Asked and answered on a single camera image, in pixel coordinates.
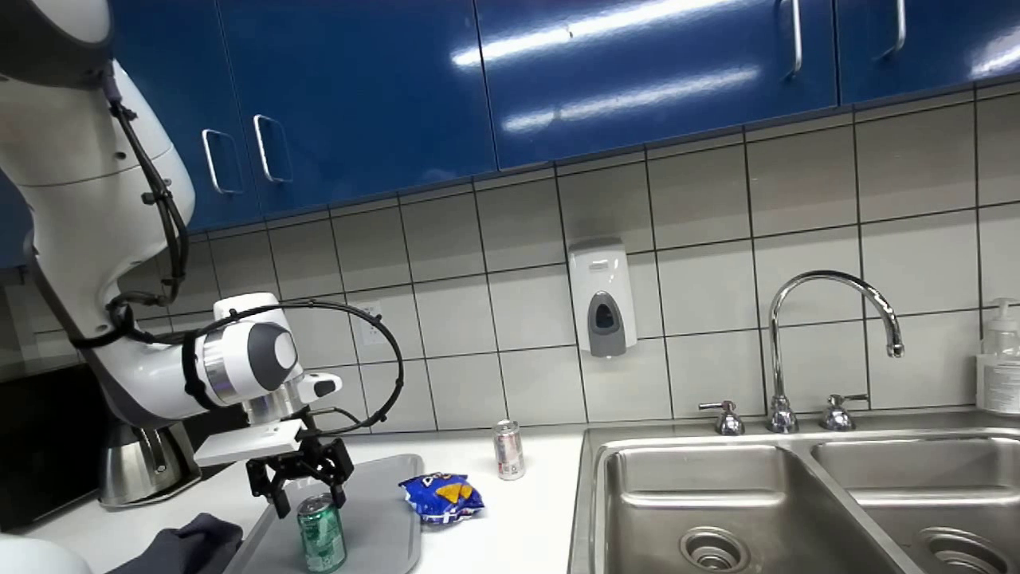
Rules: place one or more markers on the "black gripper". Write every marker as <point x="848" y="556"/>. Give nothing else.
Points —
<point x="314" y="461"/>

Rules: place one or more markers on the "green soda can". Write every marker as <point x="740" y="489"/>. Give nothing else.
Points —
<point x="319" y="538"/>

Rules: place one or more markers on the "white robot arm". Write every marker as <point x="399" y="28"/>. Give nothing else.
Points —
<point x="109" y="205"/>

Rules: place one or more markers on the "gray plastic tray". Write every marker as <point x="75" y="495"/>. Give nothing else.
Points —
<point x="382" y="529"/>

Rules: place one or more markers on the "dark blue cloth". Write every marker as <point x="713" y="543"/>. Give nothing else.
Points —
<point x="199" y="546"/>

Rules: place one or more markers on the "blue chip bag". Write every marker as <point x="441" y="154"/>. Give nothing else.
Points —
<point x="441" y="495"/>

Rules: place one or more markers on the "black steel coffee maker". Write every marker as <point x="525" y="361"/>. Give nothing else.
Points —
<point x="145" y="466"/>

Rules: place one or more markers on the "black microwave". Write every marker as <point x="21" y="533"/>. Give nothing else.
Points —
<point x="53" y="427"/>

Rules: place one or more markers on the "white soap dispenser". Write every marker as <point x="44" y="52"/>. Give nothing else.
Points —
<point x="605" y="302"/>

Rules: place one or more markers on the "blue upper cabinets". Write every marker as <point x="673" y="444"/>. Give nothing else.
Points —
<point x="288" y="107"/>

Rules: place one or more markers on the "chrome faucet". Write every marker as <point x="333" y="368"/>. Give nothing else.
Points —
<point x="818" y="363"/>

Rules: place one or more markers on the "stainless steel sink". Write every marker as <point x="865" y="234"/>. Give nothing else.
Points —
<point x="870" y="500"/>

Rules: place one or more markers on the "clear hand soap bottle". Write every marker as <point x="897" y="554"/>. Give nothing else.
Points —
<point x="998" y="363"/>

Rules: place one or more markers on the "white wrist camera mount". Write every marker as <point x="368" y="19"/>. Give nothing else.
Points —
<point x="249" y="444"/>

